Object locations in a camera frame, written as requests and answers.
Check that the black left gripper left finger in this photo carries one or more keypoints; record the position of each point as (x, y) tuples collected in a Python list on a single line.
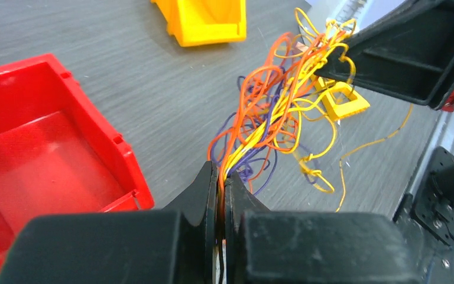
[(174, 244)]

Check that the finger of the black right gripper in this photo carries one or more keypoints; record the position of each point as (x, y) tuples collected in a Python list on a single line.
[(406, 53)]

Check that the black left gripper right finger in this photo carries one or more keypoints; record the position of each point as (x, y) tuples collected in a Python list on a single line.
[(265, 246)]

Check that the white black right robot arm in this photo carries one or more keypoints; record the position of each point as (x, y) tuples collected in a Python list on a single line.
[(425, 216)]

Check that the yellow triangle stand right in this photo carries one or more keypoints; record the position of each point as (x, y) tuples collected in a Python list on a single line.
[(340, 99)]

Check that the wooden block near metronome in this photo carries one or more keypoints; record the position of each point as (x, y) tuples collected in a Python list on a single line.
[(300, 49)]

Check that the red plastic bin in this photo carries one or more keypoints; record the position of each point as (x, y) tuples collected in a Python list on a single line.
[(58, 153)]

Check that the orange plastic bin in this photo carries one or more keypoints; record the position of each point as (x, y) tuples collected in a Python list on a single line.
[(196, 23)]

